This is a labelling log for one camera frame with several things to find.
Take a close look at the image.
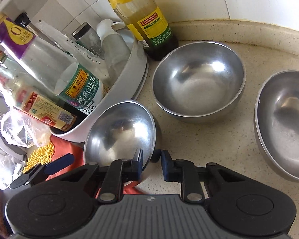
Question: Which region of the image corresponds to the small steel bowl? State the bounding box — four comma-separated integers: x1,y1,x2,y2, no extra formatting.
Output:
84,100,162,182

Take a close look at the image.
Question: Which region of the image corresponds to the yellow chenille mat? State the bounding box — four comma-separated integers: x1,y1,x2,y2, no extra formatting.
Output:
23,142,55,174

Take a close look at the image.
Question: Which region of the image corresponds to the red cloth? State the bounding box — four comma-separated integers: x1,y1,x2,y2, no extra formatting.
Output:
49,135,145,197

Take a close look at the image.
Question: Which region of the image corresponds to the clear plastic bag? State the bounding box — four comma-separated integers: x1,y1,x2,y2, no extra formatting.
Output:
0,109,51,148

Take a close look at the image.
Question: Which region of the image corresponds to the yellow cap vinegar bottle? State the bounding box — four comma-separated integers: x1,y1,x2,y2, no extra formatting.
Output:
0,63,78,132

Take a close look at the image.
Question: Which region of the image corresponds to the purple cap soy bottle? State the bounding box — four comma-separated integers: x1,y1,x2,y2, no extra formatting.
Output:
0,13,105,115

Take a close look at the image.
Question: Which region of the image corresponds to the middle steel bowl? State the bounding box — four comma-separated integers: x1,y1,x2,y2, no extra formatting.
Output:
152,41,246,123

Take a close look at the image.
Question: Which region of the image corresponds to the white condiment rack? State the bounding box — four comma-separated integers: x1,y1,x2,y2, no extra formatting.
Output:
0,0,149,144

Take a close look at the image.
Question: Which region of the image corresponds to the right steel bowl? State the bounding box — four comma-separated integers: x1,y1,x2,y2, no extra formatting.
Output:
253,70,299,182

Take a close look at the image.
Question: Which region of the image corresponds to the glass spice shaker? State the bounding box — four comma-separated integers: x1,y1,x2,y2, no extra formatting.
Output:
72,22,105,59

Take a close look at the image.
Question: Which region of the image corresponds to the yellow label oil bottle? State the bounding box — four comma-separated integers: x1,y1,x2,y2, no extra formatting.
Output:
108,0,179,61

